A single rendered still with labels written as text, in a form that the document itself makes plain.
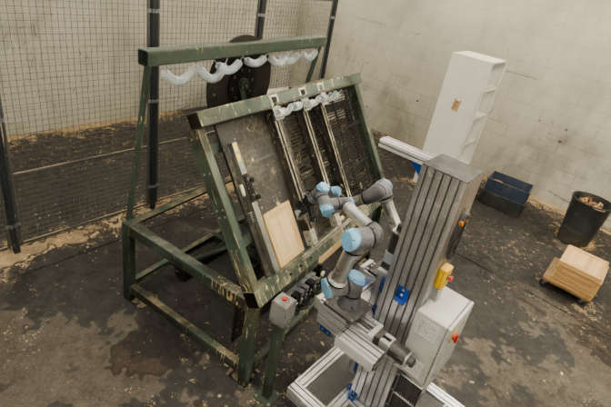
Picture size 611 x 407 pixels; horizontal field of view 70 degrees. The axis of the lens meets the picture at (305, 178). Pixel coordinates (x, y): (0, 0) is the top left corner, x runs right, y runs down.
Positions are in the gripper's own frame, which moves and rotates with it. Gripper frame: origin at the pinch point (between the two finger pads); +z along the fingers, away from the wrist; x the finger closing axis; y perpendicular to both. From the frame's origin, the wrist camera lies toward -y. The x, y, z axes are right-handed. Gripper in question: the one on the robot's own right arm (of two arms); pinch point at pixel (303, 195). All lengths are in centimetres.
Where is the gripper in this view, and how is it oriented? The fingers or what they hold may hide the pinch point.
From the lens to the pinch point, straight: 340.5
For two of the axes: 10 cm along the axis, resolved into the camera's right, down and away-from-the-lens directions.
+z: -7.8, 1.5, 6.1
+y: -5.5, 3.0, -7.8
